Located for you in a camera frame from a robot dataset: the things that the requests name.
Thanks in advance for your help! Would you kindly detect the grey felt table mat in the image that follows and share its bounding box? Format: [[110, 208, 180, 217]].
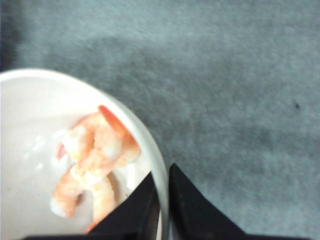
[[0, 0, 320, 239]]

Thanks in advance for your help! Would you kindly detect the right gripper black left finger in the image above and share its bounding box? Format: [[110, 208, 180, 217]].
[[25, 173, 160, 240]]

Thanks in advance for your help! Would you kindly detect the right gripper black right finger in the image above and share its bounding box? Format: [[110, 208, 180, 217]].
[[168, 163, 306, 240]]

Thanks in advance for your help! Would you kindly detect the pink shrimp middle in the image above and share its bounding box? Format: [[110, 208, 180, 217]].
[[50, 112, 105, 218]]

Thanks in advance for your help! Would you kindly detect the pink shrimp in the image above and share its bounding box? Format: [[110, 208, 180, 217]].
[[50, 112, 105, 218], [71, 105, 141, 179], [65, 171, 116, 233]]

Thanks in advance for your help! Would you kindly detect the pink shrimp lower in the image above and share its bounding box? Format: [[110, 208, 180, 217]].
[[65, 171, 116, 233]]

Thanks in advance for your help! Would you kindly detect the beige ribbed bowl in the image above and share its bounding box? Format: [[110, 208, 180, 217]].
[[0, 68, 169, 240]]

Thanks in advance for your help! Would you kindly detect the pink shrimp upper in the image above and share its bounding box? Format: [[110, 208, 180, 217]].
[[71, 105, 141, 179]]

